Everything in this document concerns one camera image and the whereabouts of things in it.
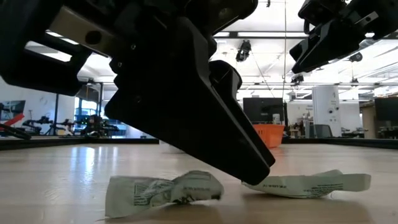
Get white pillar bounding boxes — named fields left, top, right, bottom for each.
left=312, top=85, right=343, bottom=138

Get tan wooden cabinet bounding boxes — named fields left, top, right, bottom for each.
left=360, top=101, right=377, bottom=139

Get orange plastic basket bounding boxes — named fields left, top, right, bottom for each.
left=252, top=124, right=285, bottom=149

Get green white stevia packet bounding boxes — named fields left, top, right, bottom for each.
left=104, top=170, right=224, bottom=219
left=241, top=169, right=373, bottom=200

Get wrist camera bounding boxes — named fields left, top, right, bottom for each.
left=297, top=0, right=348, bottom=27
left=186, top=0, right=259, bottom=35

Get person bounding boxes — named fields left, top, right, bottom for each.
left=81, top=114, right=105, bottom=138

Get thin hanging cable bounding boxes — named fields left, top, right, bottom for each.
left=281, top=0, right=287, bottom=100

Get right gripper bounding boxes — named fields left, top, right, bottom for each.
left=291, top=0, right=398, bottom=75

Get grey office chair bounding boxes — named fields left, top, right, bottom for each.
left=313, top=124, right=333, bottom=138

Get wall screen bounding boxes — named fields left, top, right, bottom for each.
left=0, top=100, right=27, bottom=122

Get black frame rig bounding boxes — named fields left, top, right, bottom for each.
left=52, top=81, right=105, bottom=136

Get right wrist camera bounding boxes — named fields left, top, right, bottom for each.
left=297, top=0, right=348, bottom=27

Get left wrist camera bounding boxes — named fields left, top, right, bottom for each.
left=186, top=0, right=259, bottom=35

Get black overhead camera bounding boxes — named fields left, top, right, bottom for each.
left=235, top=39, right=252, bottom=63

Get black computer monitor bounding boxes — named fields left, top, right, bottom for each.
left=243, top=97, right=285, bottom=124

